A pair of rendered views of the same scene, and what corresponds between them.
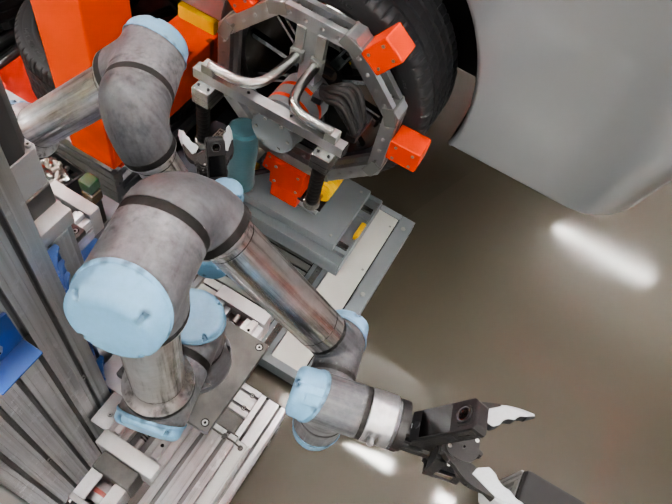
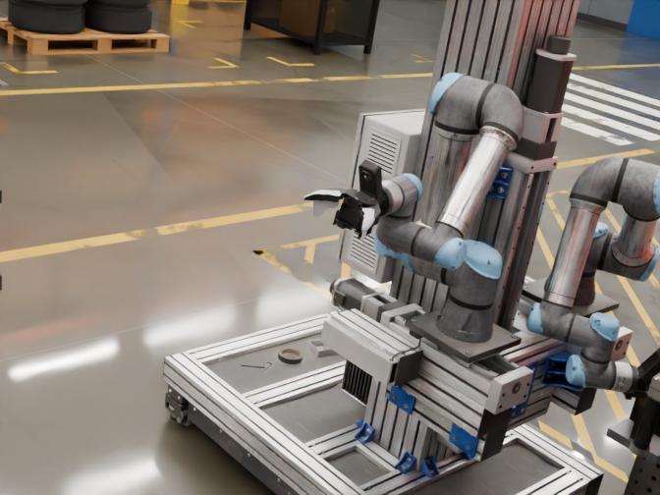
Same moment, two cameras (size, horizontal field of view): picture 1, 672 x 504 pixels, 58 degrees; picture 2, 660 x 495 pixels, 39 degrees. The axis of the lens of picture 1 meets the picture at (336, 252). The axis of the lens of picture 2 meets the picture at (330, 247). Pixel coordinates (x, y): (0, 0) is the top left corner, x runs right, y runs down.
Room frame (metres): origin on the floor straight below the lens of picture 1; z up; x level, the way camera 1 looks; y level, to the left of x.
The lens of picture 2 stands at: (1.21, -1.94, 1.89)
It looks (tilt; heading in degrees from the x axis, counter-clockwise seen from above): 22 degrees down; 120
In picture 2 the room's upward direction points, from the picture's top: 10 degrees clockwise
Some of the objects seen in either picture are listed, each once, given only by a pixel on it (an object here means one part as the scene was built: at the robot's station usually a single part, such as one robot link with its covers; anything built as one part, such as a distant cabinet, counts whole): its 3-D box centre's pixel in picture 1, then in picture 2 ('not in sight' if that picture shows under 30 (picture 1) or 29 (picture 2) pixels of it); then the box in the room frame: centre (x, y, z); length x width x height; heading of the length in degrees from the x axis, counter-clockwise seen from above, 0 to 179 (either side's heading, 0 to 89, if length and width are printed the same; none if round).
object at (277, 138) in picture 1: (292, 110); not in sight; (1.15, 0.23, 0.85); 0.21 x 0.14 x 0.14; 167
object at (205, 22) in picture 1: (208, 9); not in sight; (1.59, 0.65, 0.71); 0.14 x 0.14 x 0.05; 77
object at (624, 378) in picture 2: not in sight; (620, 377); (0.82, 0.31, 0.81); 0.08 x 0.05 x 0.08; 122
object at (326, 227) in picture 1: (310, 175); not in sight; (1.38, 0.18, 0.32); 0.40 x 0.30 x 0.28; 77
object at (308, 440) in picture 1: (322, 410); (398, 234); (0.31, -0.06, 1.11); 0.11 x 0.08 x 0.11; 0
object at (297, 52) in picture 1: (255, 50); not in sight; (1.12, 0.34, 1.03); 0.19 x 0.18 x 0.11; 167
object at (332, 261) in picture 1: (304, 205); not in sight; (1.38, 0.17, 0.13); 0.50 x 0.36 x 0.10; 77
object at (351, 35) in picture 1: (306, 95); not in sight; (1.21, 0.21, 0.85); 0.54 x 0.07 x 0.54; 77
